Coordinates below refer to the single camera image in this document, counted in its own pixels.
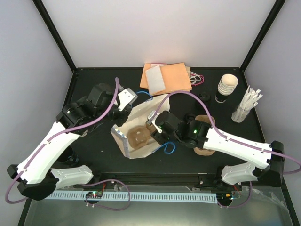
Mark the stack of paper cups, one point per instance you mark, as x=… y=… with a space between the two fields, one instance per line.
x=225 y=88

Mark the white paper cup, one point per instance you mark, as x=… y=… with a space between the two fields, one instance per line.
x=84 y=133

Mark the black cup on left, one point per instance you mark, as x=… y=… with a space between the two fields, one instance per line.
x=68 y=157

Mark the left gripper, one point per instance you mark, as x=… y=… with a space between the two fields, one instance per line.
x=120 y=121

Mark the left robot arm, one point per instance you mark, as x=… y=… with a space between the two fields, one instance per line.
x=36 y=177

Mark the brown cardboard cup carrier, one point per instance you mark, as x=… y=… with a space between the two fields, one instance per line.
x=198 y=151

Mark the stack of orange paper bags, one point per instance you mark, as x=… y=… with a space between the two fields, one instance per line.
x=164 y=79

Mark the stack of black lids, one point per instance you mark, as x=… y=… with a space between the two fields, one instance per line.
x=205 y=98

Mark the white slotted cable duct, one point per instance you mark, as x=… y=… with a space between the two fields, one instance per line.
x=134 y=196

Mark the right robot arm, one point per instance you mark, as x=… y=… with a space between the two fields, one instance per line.
x=263 y=162

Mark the jar of wrapped straws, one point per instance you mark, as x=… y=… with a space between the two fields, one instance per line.
x=248 y=102

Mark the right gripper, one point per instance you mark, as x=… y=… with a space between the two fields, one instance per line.
x=159 y=139

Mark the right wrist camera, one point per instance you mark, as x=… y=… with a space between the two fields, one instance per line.
x=151 y=120

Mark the single black cup lid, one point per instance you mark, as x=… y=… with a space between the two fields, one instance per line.
x=189 y=117

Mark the blue checkered paper bag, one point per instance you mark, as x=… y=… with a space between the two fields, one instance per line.
x=137 y=117

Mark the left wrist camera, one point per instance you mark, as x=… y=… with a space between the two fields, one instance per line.
x=126 y=97

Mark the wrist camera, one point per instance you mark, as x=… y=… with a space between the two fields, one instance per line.
x=126 y=97
x=151 y=120

